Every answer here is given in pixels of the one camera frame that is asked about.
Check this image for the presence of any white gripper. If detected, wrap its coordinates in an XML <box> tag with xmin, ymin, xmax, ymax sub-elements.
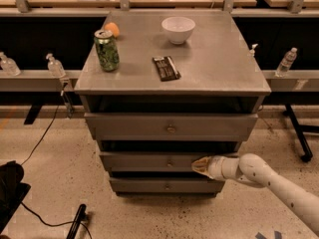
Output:
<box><xmin>191</xmin><ymin>155</ymin><xmax>230</xmax><ymax>181</ymax></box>

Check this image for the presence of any grey drawer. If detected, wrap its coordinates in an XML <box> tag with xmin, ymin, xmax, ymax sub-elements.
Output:
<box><xmin>85</xmin><ymin>113</ymin><xmax>257</xmax><ymax>141</ymax></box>
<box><xmin>99</xmin><ymin>150</ymin><xmax>240</xmax><ymax>173</ymax></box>
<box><xmin>110</xmin><ymin>178</ymin><xmax>224</xmax><ymax>193</ymax></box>

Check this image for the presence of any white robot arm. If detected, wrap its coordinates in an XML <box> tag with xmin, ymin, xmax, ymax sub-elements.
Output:
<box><xmin>191</xmin><ymin>153</ymin><xmax>319</xmax><ymax>235</ymax></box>

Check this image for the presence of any grey bottom drawer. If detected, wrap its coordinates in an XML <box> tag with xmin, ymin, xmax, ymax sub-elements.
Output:
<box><xmin>110</xmin><ymin>178</ymin><xmax>224</xmax><ymax>193</ymax></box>

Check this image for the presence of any grey drawer cabinet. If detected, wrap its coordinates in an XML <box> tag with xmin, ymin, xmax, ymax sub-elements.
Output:
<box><xmin>75</xmin><ymin>10</ymin><xmax>270</xmax><ymax>181</ymax></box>

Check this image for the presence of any grey top drawer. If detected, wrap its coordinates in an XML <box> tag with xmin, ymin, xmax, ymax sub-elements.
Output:
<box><xmin>85</xmin><ymin>113</ymin><xmax>257</xmax><ymax>141</ymax></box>

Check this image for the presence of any black snack bar wrapper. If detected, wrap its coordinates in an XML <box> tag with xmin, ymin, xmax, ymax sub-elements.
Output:
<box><xmin>153</xmin><ymin>56</ymin><xmax>181</xmax><ymax>82</ymax></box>

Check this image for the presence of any black table leg right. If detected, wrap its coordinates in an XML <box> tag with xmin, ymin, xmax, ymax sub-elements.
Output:
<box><xmin>284</xmin><ymin>104</ymin><xmax>319</xmax><ymax>162</ymax></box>

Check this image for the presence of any small pump bottle behind cabinet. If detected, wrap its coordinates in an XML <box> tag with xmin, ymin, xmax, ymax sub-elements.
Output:
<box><xmin>249</xmin><ymin>44</ymin><xmax>258</xmax><ymax>57</ymax></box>

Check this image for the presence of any clear water bottle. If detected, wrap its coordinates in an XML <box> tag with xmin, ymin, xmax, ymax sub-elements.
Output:
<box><xmin>275</xmin><ymin>47</ymin><xmax>297</xmax><ymax>78</ymax></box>

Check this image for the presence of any black stand leg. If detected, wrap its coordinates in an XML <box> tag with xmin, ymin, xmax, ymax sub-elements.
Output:
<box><xmin>66</xmin><ymin>204</ymin><xmax>87</xmax><ymax>239</ymax></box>

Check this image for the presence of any white bowl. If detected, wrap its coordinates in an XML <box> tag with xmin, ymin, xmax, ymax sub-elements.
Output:
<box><xmin>161</xmin><ymin>17</ymin><xmax>195</xmax><ymax>45</ymax></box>

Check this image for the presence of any green soda can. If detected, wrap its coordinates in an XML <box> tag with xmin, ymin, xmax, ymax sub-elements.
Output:
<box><xmin>94</xmin><ymin>30</ymin><xmax>120</xmax><ymax>72</ymax></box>

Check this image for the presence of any orange fruit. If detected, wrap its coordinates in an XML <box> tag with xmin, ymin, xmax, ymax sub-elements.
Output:
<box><xmin>104</xmin><ymin>22</ymin><xmax>120</xmax><ymax>38</ymax></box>

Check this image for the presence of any clear sanitizer pump bottle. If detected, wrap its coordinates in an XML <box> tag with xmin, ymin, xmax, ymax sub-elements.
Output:
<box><xmin>46</xmin><ymin>53</ymin><xmax>66</xmax><ymax>79</ymax></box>

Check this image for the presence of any black object lower left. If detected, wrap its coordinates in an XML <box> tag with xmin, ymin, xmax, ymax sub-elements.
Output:
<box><xmin>0</xmin><ymin>160</ymin><xmax>31</xmax><ymax>232</ymax></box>

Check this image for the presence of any clear sanitizer bottle far left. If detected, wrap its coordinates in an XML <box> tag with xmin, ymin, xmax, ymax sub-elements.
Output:
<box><xmin>0</xmin><ymin>52</ymin><xmax>21</xmax><ymax>76</ymax></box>

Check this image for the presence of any black floor cable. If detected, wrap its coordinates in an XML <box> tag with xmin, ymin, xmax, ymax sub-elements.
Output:
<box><xmin>19</xmin><ymin>105</ymin><xmax>94</xmax><ymax>239</ymax></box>

